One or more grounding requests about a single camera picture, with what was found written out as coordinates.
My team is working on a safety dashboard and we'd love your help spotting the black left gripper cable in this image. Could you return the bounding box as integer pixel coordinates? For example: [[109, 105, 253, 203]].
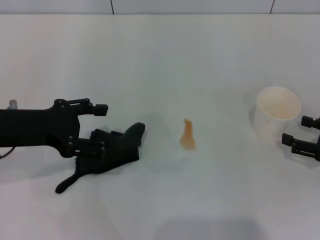
[[0, 147, 15, 159]]

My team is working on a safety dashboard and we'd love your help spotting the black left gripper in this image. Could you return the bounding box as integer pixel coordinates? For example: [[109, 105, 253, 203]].
[[0, 98, 121, 161]]

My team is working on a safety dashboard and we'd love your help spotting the brown liquid stain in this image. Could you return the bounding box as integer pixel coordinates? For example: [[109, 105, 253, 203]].
[[178, 118, 197, 152]]

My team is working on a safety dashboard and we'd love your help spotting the dark blue rag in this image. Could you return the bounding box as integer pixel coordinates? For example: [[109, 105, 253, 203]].
[[54, 121, 147, 195]]

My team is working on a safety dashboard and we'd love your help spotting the white paper cup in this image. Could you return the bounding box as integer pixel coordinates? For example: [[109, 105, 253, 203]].
[[251, 86, 302, 141]]

